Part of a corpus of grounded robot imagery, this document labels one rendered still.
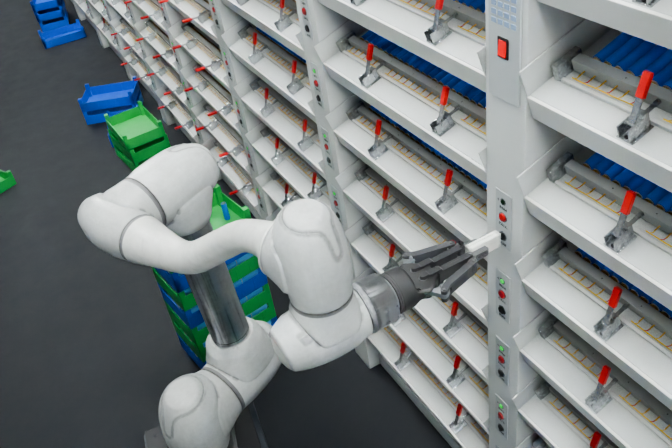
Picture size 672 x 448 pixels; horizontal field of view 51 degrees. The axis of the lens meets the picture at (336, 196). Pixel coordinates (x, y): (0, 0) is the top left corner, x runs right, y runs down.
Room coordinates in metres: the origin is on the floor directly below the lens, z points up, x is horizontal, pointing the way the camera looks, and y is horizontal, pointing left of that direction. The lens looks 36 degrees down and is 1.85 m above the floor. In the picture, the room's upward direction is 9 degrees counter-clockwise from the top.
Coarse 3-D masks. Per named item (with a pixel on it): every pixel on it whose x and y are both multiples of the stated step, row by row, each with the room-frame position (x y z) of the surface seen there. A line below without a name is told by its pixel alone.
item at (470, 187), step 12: (360, 108) 1.57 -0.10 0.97; (372, 120) 1.51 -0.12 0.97; (384, 120) 1.49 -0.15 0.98; (384, 132) 1.46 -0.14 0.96; (396, 132) 1.43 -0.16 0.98; (408, 144) 1.37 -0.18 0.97; (420, 156) 1.33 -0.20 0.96; (432, 156) 1.30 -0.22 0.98; (444, 168) 1.25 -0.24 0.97; (444, 180) 1.23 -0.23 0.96; (456, 180) 1.21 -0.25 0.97; (468, 180) 1.19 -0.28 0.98; (468, 192) 1.18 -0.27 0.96; (480, 192) 1.15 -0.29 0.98
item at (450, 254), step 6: (456, 246) 0.95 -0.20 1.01; (462, 246) 0.95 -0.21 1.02; (444, 252) 0.94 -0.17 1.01; (450, 252) 0.94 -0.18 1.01; (456, 252) 0.94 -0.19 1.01; (432, 258) 0.93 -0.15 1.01; (438, 258) 0.93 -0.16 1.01; (444, 258) 0.93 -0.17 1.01; (450, 258) 0.93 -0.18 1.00; (414, 264) 0.91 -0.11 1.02; (420, 264) 0.91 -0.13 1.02; (426, 264) 0.91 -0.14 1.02; (432, 264) 0.92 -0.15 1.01; (438, 264) 0.92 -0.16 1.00; (414, 270) 0.90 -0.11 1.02
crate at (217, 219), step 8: (216, 184) 1.97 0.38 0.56; (216, 192) 1.95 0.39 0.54; (216, 200) 1.96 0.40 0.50; (224, 200) 1.94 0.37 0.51; (232, 200) 1.90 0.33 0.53; (216, 208) 1.94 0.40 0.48; (232, 208) 1.90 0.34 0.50; (240, 208) 1.85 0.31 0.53; (248, 208) 1.80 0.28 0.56; (216, 216) 1.89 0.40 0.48; (232, 216) 1.88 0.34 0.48; (240, 216) 1.86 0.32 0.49; (248, 216) 1.80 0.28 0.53; (216, 224) 1.85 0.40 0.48; (224, 224) 1.84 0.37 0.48
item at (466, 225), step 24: (336, 120) 1.57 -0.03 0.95; (360, 120) 1.56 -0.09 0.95; (360, 144) 1.47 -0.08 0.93; (384, 168) 1.36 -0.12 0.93; (408, 168) 1.33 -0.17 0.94; (432, 168) 1.29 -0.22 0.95; (408, 192) 1.27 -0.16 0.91; (432, 192) 1.23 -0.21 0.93; (456, 192) 1.20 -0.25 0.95; (432, 216) 1.20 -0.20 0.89; (456, 216) 1.14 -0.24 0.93
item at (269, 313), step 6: (270, 306) 1.80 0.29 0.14; (264, 312) 1.78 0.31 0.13; (270, 312) 1.79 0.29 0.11; (252, 318) 1.75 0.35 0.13; (258, 318) 1.77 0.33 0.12; (264, 318) 1.78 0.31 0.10; (270, 318) 1.79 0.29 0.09; (174, 324) 1.79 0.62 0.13; (180, 330) 1.75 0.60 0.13; (180, 336) 1.78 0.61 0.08; (186, 336) 1.72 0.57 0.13; (186, 342) 1.74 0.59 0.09; (192, 342) 1.69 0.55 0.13; (192, 348) 1.70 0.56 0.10; (198, 348) 1.64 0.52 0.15; (204, 348) 1.65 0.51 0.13; (198, 354) 1.66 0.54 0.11; (204, 354) 1.65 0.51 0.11; (204, 360) 1.64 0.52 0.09
